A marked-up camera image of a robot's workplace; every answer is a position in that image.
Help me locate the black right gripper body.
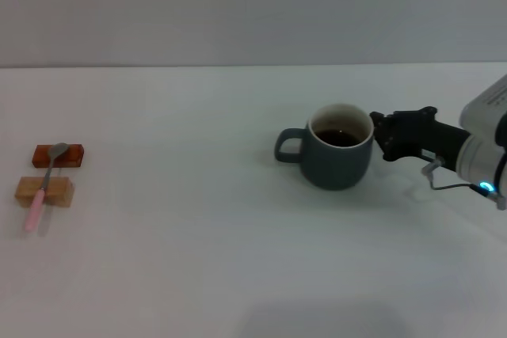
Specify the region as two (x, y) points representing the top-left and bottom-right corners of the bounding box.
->
(386, 106), (471, 171)

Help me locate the dark grey ceramic coffee mug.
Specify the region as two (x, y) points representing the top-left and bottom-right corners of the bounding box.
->
(274, 103), (374, 192)

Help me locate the pink handled metal spoon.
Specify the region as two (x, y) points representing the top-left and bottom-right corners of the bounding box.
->
(24, 142), (69, 231)

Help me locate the reddish brown wooden block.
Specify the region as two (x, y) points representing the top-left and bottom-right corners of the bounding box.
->
(30, 144), (86, 169)

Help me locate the light tan wooden block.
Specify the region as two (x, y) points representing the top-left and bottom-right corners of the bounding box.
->
(14, 176), (75, 209)

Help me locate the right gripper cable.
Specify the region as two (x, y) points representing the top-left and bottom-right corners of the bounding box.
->
(420, 157), (494, 193)

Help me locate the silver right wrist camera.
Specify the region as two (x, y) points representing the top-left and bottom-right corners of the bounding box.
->
(459, 74), (507, 139)

